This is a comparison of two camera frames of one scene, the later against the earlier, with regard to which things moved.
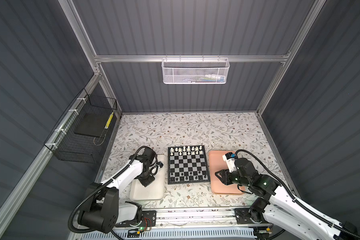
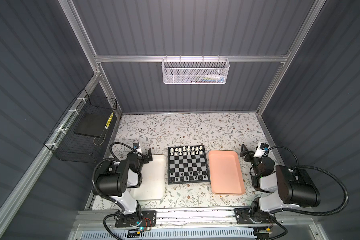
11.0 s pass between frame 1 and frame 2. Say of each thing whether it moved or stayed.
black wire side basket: stayed
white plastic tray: stayed
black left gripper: moved
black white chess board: stayed
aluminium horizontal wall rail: stayed
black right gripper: moved
